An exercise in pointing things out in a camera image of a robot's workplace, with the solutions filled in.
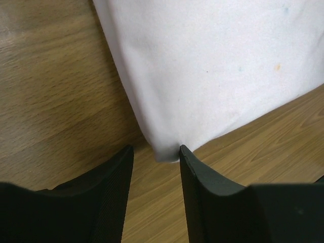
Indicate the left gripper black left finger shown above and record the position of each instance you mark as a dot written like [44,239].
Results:
[88,208]

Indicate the white t-shirt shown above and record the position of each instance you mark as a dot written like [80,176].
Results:
[197,70]

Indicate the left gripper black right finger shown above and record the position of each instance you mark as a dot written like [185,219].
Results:
[220,210]

